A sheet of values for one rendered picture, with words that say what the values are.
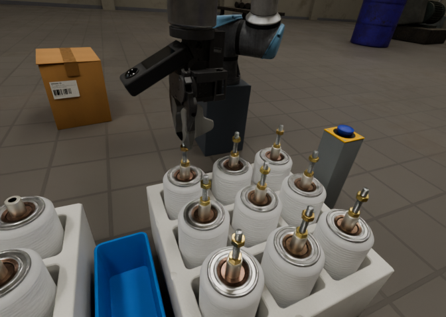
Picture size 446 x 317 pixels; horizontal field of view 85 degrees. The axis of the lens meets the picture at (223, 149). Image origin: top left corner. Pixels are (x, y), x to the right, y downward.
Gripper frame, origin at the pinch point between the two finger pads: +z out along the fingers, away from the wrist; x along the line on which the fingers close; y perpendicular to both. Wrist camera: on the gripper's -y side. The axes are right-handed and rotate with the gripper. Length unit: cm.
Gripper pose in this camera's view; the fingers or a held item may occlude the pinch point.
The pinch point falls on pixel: (182, 139)
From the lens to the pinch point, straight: 49.1
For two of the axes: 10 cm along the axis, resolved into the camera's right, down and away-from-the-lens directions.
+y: 8.7, -2.1, 4.5
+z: -0.7, 8.4, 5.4
